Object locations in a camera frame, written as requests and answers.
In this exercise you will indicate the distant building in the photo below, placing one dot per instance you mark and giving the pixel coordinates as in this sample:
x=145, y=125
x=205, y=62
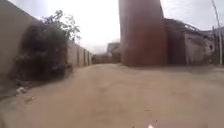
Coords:
x=113, y=51

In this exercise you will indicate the brown dirt road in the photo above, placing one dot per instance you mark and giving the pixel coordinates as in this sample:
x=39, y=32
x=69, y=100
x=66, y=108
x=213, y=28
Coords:
x=110, y=96

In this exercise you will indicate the tall red brick building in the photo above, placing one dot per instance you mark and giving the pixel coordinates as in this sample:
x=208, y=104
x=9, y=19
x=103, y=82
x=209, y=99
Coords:
x=143, y=33

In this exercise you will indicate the dark leafy bush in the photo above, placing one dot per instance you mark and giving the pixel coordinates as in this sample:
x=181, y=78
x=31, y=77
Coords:
x=45, y=50

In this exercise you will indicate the robot's own part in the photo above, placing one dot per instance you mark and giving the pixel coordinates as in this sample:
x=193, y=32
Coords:
x=150, y=126

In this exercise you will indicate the low grey concrete building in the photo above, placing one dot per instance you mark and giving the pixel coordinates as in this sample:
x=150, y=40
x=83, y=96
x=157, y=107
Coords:
x=198, y=46

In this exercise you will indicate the pole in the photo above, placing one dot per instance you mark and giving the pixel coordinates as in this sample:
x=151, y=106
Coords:
x=219, y=30

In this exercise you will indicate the long grey boundary wall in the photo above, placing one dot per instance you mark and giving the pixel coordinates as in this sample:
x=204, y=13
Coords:
x=10, y=40

